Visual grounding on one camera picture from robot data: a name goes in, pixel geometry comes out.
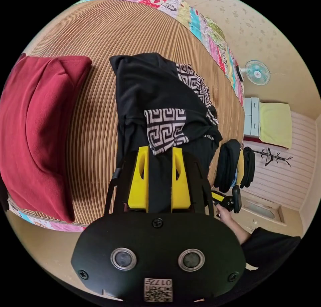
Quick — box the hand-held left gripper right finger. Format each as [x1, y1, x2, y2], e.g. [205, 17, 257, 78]
[171, 147, 190, 209]

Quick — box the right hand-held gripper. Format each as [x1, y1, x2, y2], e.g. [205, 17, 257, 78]
[211, 190, 235, 212]

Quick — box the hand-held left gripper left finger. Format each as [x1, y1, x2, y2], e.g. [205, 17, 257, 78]
[127, 146, 150, 210]

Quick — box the black long sleeve with patterned panels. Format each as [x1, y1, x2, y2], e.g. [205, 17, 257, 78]
[109, 52, 223, 213]

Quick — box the person's right forearm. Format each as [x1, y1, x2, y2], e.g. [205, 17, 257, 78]
[226, 218, 252, 245]

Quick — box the person's right hand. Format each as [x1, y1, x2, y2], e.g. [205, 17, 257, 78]
[216, 204, 236, 225]

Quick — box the black coat rack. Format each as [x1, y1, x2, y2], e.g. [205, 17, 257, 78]
[255, 147, 294, 168]

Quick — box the person's body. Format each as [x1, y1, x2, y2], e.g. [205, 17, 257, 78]
[240, 226, 302, 289]

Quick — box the white drawer cupboard with yellow cloth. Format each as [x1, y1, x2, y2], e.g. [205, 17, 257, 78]
[243, 97, 293, 150]

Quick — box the red sweater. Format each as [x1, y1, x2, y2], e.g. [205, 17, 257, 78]
[0, 53, 92, 223]

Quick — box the teal fan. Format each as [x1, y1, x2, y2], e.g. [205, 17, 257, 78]
[238, 60, 271, 86]

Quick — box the bed with woven mat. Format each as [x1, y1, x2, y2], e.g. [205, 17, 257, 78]
[5, 0, 245, 233]

